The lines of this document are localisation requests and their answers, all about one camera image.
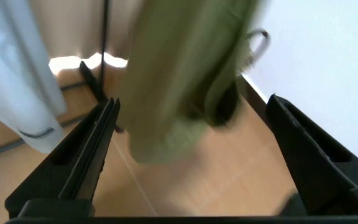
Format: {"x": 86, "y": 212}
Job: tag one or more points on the pale grey shorts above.
{"x": 11, "y": 77}

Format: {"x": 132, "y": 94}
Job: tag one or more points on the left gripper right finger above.
{"x": 315, "y": 174}

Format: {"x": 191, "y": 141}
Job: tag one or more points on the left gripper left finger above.
{"x": 57, "y": 174}

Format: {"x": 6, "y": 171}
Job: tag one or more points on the green printed garment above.
{"x": 172, "y": 77}

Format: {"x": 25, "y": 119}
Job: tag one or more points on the black clothes rack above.
{"x": 104, "y": 31}

